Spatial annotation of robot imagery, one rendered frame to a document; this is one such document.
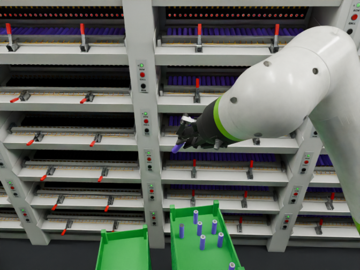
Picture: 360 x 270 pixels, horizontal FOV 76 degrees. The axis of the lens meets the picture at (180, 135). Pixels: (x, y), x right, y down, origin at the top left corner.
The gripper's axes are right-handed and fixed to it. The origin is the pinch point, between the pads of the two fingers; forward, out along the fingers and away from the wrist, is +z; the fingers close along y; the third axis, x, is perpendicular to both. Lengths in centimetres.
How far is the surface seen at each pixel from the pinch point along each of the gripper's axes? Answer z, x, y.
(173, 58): 12.1, 29.1, -13.6
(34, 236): 103, -62, -33
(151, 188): 54, -12, 8
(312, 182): 25, 20, 71
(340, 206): 31, 19, 97
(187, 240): 26.6, -25.8, 23.3
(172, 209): 30.7, -17.9, 14.2
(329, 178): 23, 25, 77
